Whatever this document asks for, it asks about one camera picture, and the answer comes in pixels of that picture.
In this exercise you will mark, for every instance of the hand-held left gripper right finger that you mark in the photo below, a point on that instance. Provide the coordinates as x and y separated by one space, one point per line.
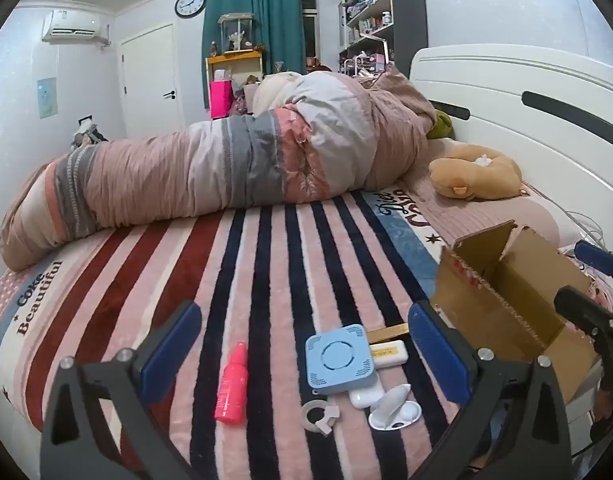
436 352

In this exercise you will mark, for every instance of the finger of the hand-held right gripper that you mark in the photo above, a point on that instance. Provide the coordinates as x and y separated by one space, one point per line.
596 258
583 306

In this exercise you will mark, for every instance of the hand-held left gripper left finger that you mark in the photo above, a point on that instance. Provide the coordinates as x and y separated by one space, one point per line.
171 355

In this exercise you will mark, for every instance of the white box with yellow label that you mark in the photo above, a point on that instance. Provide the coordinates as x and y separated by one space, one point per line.
389 353

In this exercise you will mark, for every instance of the gold rectangular box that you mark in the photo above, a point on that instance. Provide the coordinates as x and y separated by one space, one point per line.
389 332

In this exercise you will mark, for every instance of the pink spray bottle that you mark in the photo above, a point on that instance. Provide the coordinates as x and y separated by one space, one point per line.
231 385

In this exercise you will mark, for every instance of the small white bottle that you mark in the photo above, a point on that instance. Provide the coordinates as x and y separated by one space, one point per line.
391 405

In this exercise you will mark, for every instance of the cardboard box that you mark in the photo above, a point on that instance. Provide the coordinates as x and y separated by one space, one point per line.
491 305

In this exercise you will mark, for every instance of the white earbud case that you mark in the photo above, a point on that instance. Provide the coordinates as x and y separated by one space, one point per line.
364 397

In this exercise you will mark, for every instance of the blue square device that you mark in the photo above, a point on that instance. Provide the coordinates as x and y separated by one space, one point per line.
339 360

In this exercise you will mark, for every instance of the striped plush blanket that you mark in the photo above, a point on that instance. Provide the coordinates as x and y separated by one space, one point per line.
246 285

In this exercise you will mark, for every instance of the brown plush toy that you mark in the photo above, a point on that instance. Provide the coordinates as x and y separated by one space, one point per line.
486 177

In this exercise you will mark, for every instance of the pink ribbed pillow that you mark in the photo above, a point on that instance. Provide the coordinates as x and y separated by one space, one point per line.
466 215

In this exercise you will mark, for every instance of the pink and grey quilt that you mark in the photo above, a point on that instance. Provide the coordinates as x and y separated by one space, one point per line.
211 160

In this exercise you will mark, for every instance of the white headboard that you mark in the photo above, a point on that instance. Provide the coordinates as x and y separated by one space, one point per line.
511 75

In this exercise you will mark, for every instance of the green plush toy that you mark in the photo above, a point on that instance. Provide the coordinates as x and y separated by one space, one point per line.
441 125

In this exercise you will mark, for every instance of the pink bag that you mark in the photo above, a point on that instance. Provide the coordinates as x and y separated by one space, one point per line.
220 100

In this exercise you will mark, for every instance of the white door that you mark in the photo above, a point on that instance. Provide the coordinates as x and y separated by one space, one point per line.
149 75

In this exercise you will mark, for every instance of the yellow desk shelf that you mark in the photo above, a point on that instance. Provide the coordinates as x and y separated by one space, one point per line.
234 56

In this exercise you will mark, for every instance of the dark bookshelf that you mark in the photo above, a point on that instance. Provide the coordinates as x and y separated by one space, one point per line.
409 5

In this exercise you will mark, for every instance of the glass display case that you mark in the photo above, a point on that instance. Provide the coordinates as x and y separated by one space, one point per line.
235 32

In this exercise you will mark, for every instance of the white air conditioner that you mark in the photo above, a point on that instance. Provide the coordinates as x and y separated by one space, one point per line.
69 25

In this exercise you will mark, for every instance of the teal curtain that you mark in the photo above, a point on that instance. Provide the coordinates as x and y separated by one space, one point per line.
276 20

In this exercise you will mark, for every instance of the window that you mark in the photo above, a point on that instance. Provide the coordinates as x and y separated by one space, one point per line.
310 20

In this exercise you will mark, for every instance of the black wall clock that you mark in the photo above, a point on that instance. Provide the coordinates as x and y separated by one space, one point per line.
190 4

